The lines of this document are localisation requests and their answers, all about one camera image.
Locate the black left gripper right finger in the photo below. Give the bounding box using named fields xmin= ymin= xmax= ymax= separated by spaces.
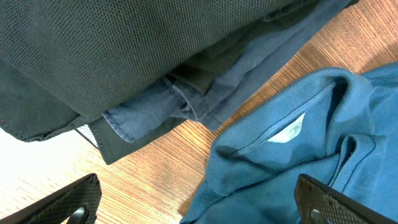
xmin=294 ymin=174 xmax=397 ymax=224

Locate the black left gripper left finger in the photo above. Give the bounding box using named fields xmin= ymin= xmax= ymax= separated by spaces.
xmin=1 ymin=173 xmax=102 ymax=224

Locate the blue polo shirt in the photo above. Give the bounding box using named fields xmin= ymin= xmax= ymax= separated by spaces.
xmin=182 ymin=63 xmax=397 ymax=223

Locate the folded white garment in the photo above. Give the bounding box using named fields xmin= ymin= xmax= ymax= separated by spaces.
xmin=76 ymin=124 xmax=98 ymax=148

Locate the folded dark blue garment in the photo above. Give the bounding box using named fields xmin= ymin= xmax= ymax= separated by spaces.
xmin=103 ymin=1 xmax=350 ymax=145

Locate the folded black garment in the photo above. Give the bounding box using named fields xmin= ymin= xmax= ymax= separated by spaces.
xmin=0 ymin=0 xmax=321 ymax=166

